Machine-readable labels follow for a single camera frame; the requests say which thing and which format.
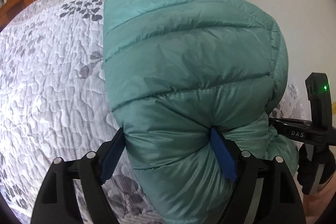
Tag right hand in black glove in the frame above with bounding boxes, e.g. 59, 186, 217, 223
297, 144, 335, 195

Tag teal quilted puffer jacket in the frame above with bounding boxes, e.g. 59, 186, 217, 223
103, 0, 298, 223

